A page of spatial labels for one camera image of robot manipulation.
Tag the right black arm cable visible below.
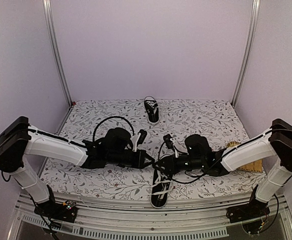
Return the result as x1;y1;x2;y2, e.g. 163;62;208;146
157;142;226;185

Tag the left aluminium frame post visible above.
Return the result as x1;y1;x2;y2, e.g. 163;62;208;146
42;0;73;108

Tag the woven bamboo tray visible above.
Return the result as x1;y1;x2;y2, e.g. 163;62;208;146
226;141;263;173

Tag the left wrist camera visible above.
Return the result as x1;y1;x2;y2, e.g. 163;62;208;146
131;129;147;152

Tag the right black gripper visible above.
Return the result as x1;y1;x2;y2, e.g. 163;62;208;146
152;153;205;175

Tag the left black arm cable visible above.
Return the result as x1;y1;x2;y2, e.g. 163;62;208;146
92;116;134;143

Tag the black canvas sneaker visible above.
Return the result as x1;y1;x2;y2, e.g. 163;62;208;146
144;96;159;124
150;169;172;209

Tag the floral patterned table mat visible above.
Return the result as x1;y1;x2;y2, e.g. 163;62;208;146
40;99;266;201

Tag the right aluminium frame post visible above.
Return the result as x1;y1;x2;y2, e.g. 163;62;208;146
231;0;261;109

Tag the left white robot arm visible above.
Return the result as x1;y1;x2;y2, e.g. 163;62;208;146
0;116;154;217

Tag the aluminium frame post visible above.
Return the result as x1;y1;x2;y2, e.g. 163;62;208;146
42;0;73;108
231;0;261;109

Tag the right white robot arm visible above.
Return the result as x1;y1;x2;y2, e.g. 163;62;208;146
151;118;292;218

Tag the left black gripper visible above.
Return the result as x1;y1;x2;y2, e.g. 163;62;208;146
107;150;155;170

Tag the front aluminium rail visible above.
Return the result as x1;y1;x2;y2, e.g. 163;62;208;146
10;192;292;240

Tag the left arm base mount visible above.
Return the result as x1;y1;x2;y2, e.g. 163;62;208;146
34;200;78;223

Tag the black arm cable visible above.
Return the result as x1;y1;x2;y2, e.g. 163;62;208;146
92;116;134;143
157;142;226;185

